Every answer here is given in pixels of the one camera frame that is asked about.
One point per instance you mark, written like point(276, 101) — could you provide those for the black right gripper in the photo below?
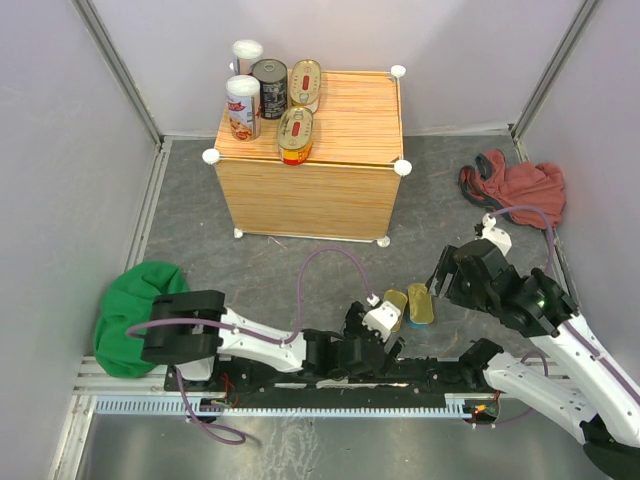
point(444, 265)

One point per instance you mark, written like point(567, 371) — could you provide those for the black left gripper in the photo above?
point(354, 321)

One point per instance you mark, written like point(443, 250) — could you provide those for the gold rectangular tin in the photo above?
point(399, 300)
point(421, 311)

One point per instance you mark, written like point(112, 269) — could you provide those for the wooden cube cabinet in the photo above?
point(345, 190)

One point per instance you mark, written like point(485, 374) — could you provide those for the red oval tin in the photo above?
point(295, 135)
point(305, 83)

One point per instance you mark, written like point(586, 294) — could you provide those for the dark blue round can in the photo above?
point(272, 75)

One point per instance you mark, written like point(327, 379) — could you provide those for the tall white-lid can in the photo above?
point(243, 107)
point(245, 54)

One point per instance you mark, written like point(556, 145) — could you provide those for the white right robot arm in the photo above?
point(601, 409)

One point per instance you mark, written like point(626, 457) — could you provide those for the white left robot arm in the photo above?
point(191, 331)

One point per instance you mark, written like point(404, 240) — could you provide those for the red cloth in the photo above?
point(538, 190)

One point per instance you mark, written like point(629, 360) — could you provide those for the green cloth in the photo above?
point(128, 302)

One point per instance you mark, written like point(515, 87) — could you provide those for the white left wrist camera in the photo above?
point(382, 317)

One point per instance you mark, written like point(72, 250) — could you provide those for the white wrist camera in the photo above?
point(382, 317)
point(487, 229)

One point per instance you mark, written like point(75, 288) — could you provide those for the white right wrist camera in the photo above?
point(487, 229)

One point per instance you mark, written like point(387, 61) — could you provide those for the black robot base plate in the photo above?
point(422, 382)

